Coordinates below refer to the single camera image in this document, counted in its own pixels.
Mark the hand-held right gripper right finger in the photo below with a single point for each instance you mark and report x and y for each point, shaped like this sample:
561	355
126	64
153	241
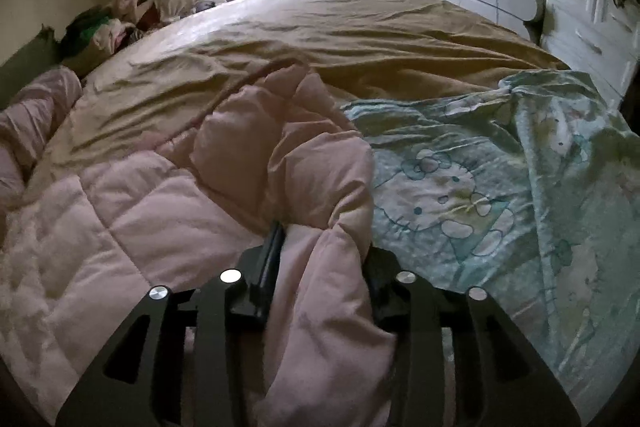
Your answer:
385	289

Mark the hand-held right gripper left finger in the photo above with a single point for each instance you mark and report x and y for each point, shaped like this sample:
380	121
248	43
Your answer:
260	279

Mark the pink quilted blanket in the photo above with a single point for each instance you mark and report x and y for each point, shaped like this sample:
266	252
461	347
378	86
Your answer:
210	217

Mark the pile of clothes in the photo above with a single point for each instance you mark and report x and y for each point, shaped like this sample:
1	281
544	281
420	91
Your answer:
115	22

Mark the teal cartoon printed blanket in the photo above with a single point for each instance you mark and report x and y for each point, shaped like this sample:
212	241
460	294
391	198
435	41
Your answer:
475	207

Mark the bed with tan sheet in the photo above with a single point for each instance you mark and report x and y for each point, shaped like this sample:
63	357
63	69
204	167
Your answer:
350	32

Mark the pink duvet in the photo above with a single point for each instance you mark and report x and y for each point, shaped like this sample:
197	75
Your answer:
35	117

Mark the grey headboard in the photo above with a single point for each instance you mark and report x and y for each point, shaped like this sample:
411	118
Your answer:
25	62

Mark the white dresser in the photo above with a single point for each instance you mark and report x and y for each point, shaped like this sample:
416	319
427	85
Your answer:
590	17

